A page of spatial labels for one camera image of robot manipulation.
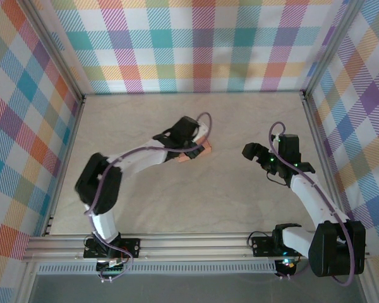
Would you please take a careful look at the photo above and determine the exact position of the aluminium side rail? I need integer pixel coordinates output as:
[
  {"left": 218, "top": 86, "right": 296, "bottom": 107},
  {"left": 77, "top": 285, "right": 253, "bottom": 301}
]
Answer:
[
  {"left": 301, "top": 90, "right": 349, "bottom": 234},
  {"left": 42, "top": 94, "right": 87, "bottom": 237}
]

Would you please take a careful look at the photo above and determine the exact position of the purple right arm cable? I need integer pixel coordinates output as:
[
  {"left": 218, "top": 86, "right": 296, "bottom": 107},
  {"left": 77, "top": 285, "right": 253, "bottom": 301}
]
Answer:
[{"left": 269, "top": 122, "right": 357, "bottom": 287}]

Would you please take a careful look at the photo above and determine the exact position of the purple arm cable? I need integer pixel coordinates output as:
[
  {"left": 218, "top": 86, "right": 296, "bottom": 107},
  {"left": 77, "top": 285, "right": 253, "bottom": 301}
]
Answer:
[
  {"left": 83, "top": 112, "right": 214, "bottom": 283},
  {"left": 269, "top": 122, "right": 357, "bottom": 287}
]

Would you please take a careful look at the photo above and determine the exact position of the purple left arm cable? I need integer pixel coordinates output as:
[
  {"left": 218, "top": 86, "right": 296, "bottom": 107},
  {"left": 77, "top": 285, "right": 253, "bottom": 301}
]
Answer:
[{"left": 83, "top": 112, "right": 214, "bottom": 283}]

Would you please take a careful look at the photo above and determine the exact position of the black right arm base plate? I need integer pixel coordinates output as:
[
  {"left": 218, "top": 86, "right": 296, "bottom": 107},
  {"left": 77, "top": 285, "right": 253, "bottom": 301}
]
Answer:
[{"left": 251, "top": 234, "right": 309, "bottom": 258}]

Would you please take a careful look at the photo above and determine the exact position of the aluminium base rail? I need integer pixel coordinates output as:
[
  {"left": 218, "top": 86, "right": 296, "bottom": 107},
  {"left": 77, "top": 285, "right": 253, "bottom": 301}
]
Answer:
[{"left": 21, "top": 234, "right": 371, "bottom": 263}]

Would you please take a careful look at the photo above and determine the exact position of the aluminium frame post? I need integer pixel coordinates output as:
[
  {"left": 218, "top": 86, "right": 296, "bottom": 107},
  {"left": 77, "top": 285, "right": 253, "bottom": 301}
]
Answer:
[
  {"left": 24, "top": 0, "right": 85, "bottom": 102},
  {"left": 301, "top": 0, "right": 366, "bottom": 97}
]

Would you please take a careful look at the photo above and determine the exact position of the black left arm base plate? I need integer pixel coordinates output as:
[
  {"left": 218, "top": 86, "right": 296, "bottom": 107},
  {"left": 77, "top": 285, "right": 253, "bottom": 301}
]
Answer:
[{"left": 83, "top": 237, "right": 142, "bottom": 260}]

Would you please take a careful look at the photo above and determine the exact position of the grey slotted cable duct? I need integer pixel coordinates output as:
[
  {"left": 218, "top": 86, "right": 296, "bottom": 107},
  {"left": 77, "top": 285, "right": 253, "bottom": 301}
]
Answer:
[{"left": 37, "top": 261, "right": 278, "bottom": 275}]

